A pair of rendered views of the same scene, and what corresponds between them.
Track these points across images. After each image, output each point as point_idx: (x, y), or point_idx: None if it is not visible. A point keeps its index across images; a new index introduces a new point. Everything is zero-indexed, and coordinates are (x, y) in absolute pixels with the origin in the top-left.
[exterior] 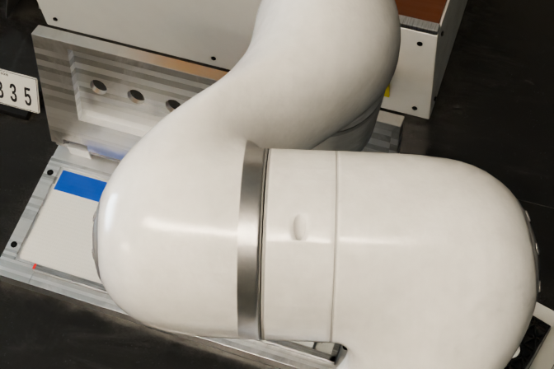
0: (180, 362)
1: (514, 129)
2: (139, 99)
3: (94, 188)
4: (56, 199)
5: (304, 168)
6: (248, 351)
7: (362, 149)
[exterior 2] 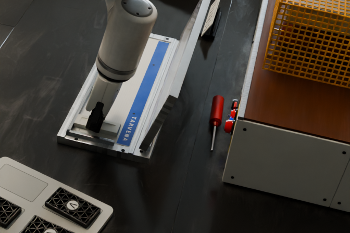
0: (72, 88)
1: (223, 224)
2: (216, 70)
3: (160, 52)
4: (153, 41)
5: None
6: (74, 103)
7: None
